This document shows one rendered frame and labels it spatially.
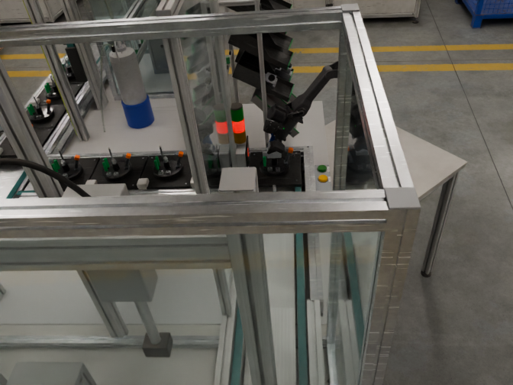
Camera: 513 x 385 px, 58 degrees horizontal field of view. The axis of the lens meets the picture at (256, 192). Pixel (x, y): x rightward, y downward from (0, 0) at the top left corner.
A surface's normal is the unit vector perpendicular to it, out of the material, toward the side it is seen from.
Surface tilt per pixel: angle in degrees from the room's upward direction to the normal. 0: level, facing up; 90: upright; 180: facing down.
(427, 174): 0
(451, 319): 0
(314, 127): 0
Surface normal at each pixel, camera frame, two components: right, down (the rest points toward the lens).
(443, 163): -0.07, -0.74
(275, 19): -0.05, 0.67
